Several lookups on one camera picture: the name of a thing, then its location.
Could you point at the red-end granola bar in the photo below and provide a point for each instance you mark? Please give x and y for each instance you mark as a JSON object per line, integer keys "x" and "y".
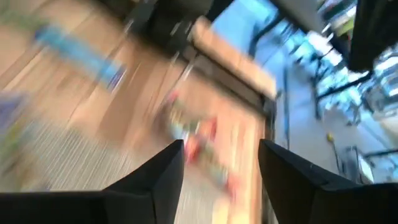
{"x": 224, "y": 177}
{"x": 202, "y": 137}

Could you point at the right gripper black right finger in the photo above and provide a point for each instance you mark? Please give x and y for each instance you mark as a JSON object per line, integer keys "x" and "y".
{"x": 298, "y": 193}

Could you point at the light blue snack bar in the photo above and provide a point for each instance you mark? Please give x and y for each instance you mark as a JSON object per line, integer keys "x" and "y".
{"x": 81, "y": 57}

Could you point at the dark grey desk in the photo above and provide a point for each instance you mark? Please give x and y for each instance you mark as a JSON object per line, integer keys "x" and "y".
{"x": 376, "y": 31}

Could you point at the dark blue granola bar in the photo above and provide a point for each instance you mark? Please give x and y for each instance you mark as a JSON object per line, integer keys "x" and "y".
{"x": 11, "y": 124}

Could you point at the clear plastic bin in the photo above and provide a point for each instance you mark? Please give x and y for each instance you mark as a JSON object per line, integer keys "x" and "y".
{"x": 245, "y": 146}

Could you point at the grey woven placemat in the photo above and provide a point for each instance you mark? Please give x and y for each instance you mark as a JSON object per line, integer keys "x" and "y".
{"x": 71, "y": 158}

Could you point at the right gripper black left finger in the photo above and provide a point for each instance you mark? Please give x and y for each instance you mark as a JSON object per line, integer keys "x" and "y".
{"x": 146, "y": 199}

